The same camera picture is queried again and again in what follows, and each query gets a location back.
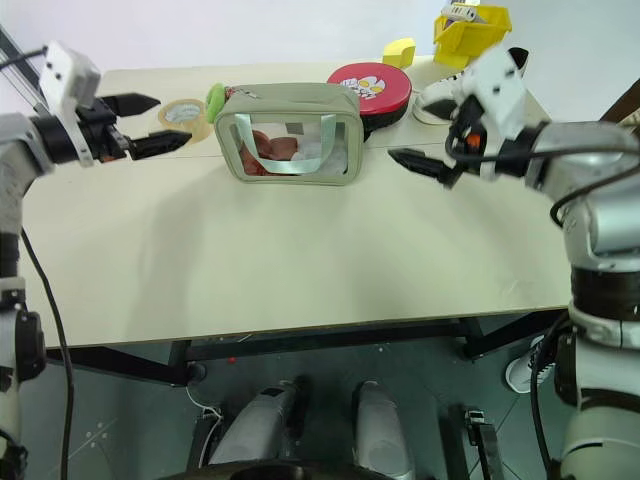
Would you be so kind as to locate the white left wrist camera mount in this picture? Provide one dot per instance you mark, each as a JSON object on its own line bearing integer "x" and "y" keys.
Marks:
{"x": 65, "y": 75}

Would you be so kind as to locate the red round cartoon case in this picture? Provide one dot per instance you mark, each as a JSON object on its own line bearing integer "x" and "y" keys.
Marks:
{"x": 370, "y": 90}

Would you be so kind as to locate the beige clear-window toiletry bag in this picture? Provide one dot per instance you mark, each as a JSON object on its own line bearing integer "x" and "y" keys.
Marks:
{"x": 290, "y": 97}

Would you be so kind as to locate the dark rounded robot body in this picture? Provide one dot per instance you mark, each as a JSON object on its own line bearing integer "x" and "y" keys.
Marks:
{"x": 275, "y": 472}

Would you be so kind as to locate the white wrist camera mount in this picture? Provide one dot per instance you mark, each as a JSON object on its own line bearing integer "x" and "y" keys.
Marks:
{"x": 65, "y": 75}
{"x": 500, "y": 95}

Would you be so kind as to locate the yellow plastic parts bin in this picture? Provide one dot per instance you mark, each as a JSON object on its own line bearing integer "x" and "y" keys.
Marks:
{"x": 465, "y": 37}

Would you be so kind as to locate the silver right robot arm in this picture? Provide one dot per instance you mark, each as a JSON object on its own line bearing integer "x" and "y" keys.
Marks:
{"x": 600, "y": 165}

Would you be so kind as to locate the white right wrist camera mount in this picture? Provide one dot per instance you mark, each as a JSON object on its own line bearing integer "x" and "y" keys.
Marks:
{"x": 500, "y": 95}

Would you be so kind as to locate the grey robot leg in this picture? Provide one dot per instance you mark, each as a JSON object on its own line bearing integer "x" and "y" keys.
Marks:
{"x": 260, "y": 425}
{"x": 380, "y": 430}

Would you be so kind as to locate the raw red meat pieces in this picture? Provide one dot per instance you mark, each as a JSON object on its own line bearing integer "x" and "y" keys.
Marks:
{"x": 270, "y": 147}

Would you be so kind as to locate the white grey small box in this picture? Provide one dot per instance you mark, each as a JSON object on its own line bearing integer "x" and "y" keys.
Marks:
{"x": 462, "y": 11}

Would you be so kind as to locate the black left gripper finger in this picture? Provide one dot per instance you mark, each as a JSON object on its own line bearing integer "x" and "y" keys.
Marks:
{"x": 160, "y": 141}
{"x": 135, "y": 103}

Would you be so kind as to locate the white sneaker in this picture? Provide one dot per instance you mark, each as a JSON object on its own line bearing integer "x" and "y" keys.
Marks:
{"x": 525, "y": 372}

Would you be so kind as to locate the white rounded object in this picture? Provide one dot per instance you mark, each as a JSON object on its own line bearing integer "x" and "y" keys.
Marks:
{"x": 440, "y": 90}

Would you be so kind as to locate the beige tape roll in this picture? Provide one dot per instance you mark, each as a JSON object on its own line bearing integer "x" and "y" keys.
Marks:
{"x": 186, "y": 112}

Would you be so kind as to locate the black metal table frame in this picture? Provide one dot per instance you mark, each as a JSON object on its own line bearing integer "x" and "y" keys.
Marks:
{"x": 325, "y": 342}

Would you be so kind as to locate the black floor stand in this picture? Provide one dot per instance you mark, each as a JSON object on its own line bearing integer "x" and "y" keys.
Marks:
{"x": 482, "y": 430}

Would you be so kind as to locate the green plush zipper charm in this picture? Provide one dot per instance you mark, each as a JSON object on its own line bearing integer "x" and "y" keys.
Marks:
{"x": 216, "y": 100}

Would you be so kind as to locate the aluminium frame profile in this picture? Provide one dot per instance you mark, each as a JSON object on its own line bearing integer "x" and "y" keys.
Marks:
{"x": 17, "y": 75}

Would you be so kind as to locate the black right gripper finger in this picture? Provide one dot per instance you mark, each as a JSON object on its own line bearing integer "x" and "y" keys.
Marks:
{"x": 425, "y": 164}
{"x": 444, "y": 110}

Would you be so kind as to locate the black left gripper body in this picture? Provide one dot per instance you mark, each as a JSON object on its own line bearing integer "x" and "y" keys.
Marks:
{"x": 102, "y": 132}

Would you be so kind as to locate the yellow foam block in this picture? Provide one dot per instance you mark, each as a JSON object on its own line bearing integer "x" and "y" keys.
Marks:
{"x": 397, "y": 52}

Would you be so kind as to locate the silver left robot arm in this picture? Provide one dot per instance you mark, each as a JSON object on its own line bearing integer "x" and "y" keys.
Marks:
{"x": 10, "y": 165}

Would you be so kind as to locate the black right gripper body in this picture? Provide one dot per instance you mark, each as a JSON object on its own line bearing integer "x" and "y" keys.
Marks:
{"x": 470, "y": 137}

